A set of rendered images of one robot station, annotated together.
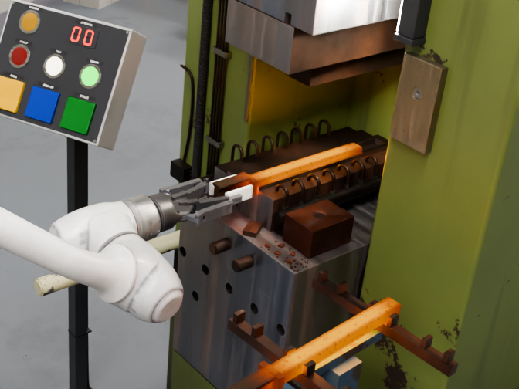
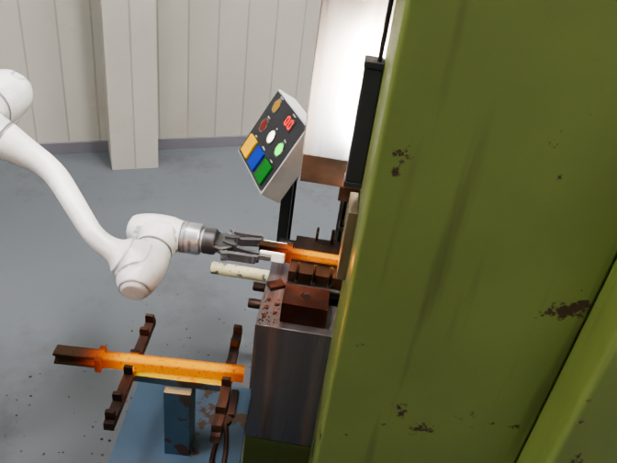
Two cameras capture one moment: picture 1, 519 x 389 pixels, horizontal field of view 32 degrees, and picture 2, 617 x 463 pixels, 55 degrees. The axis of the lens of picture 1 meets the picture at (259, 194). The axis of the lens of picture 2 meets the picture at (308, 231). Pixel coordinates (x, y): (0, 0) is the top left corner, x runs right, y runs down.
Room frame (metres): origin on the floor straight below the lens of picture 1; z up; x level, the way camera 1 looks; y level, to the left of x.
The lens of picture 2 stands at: (0.74, -0.97, 1.96)
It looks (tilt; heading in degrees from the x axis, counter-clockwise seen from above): 33 degrees down; 45
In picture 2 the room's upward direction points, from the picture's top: 8 degrees clockwise
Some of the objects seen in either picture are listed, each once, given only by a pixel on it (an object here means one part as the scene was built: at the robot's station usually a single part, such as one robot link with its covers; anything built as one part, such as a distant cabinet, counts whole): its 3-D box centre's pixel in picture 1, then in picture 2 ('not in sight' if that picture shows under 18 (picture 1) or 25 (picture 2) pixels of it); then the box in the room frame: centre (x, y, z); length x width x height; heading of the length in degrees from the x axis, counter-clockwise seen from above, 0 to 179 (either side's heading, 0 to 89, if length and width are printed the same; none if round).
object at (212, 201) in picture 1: (204, 205); (241, 251); (1.58, 0.11, 1.00); 0.11 x 0.01 x 0.04; 119
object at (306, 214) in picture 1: (317, 228); (305, 305); (1.62, -0.13, 0.95); 0.12 x 0.09 x 0.07; 133
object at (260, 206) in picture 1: (313, 170); (364, 271); (1.85, -0.12, 0.96); 0.42 x 0.20 x 0.09; 133
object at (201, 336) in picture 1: (317, 276); (352, 352); (1.82, -0.16, 0.69); 0.56 x 0.38 x 0.45; 133
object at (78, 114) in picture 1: (79, 116); (263, 172); (1.91, 0.44, 1.01); 0.07 x 0.05 x 0.07; 68
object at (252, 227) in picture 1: (252, 228); (275, 285); (1.63, 0.01, 0.92); 0.04 x 0.03 x 0.01; 165
